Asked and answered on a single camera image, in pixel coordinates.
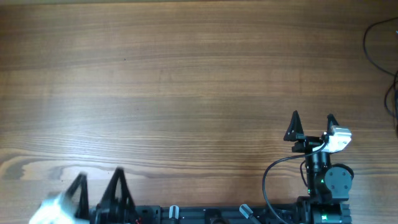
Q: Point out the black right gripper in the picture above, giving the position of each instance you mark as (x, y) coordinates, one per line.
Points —
(310, 142)

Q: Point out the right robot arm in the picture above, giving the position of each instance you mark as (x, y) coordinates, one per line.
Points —
(328, 184)

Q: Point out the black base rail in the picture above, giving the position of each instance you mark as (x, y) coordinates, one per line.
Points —
(217, 214)

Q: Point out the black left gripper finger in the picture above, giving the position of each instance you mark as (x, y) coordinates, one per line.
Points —
(116, 204)
(78, 193)

